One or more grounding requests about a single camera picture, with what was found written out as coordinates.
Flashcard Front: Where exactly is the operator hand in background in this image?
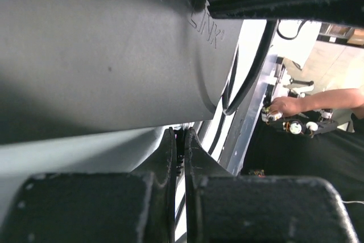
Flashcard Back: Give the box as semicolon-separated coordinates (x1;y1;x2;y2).
268;97;302;117

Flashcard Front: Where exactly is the black power cable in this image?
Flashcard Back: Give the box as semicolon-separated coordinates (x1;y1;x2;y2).
175;19;307;221

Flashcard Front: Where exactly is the black network switch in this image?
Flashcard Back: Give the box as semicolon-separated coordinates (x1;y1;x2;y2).
1;0;242;144

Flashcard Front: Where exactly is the operator forearm in background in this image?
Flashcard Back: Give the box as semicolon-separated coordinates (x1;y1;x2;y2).
299;88;363;117

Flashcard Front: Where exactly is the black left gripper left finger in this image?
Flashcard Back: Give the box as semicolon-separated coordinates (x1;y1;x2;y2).
1;128;177;242

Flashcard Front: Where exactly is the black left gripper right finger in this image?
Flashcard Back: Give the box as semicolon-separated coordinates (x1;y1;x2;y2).
184;129;358;242

